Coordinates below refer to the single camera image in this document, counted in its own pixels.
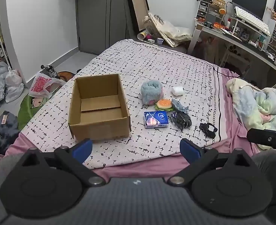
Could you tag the grey wardrobe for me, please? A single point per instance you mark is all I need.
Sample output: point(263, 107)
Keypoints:
point(98, 16)

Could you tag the burger squishy toy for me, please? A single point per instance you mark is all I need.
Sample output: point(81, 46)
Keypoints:
point(164, 104)

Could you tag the white monitor stand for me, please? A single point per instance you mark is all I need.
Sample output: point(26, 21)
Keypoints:
point(236, 21)

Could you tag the green cartoon mat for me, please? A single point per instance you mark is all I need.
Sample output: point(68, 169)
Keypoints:
point(29, 112)

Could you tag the pink-print plastic bag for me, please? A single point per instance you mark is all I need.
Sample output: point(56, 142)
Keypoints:
point(40, 86)

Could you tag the pink bed sheet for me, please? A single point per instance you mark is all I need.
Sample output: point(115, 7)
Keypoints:
point(231, 121)

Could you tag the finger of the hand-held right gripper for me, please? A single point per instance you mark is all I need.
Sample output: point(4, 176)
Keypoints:
point(266, 137)

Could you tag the grey desktop drawer organizer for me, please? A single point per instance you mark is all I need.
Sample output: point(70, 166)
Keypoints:
point(204, 10)

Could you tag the blue tissue packet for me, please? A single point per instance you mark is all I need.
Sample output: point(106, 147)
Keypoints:
point(155, 119)

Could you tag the white black-patterned blanket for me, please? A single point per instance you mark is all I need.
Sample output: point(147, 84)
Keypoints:
point(138, 61)

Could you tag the black shoes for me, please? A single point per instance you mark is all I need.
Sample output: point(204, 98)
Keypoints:
point(49, 71)

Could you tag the white plastic bag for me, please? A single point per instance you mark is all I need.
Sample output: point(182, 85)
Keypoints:
point(14, 84)

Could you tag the black picture frame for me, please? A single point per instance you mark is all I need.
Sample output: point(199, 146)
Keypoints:
point(138, 7)

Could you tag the person's leg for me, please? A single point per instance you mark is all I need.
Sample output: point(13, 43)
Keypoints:
point(271, 166)
point(2, 168)

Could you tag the clear plastic bottle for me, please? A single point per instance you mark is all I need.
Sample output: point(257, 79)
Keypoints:
point(148, 22)

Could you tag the cardboard tubes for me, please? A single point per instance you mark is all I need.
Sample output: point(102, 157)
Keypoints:
point(234, 49)

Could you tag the dark blue tie-dye garment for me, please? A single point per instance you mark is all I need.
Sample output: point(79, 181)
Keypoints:
point(4, 129)

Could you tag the dark bottle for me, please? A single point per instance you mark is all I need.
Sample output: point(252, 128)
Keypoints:
point(0, 51)

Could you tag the white keyboard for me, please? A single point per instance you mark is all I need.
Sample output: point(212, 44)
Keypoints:
point(252, 20)

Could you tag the cream cloth bag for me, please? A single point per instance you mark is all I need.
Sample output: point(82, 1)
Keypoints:
point(177, 31)

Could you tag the white desk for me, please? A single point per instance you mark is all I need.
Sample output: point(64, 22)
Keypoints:
point(222, 34)

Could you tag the white stool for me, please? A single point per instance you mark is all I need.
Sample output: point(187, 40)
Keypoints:
point(236, 59)

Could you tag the white soft packet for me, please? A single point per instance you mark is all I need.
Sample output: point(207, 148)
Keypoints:
point(177, 90)

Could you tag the person's left leg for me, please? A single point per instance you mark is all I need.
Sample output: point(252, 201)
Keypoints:
point(2, 168)

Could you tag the black plastic bag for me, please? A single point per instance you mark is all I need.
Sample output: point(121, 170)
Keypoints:
point(181, 121)

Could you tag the person's right leg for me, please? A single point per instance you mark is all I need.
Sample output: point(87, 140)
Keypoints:
point(271, 166)

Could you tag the brown cardboard box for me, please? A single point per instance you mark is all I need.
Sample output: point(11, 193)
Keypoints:
point(98, 126)

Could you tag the black monitor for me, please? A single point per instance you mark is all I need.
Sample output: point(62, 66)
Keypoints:
point(249, 0)

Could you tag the black lace hairband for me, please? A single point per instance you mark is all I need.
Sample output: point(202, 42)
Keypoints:
point(208, 129)

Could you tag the small pale box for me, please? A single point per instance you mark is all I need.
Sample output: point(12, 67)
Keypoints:
point(160, 40)

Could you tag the pastel fluffy quilt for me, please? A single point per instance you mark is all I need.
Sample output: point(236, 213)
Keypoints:
point(257, 103)

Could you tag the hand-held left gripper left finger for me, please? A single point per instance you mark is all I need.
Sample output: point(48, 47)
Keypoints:
point(83, 148)

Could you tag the clear bag with white fabric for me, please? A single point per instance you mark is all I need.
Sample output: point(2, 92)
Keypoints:
point(159, 25)

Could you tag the paper cup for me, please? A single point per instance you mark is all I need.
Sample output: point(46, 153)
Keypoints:
point(142, 35)

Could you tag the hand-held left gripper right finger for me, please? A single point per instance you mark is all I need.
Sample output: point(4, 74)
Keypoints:
point(190, 148)

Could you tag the small pink item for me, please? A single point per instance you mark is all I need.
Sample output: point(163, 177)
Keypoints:
point(149, 37)

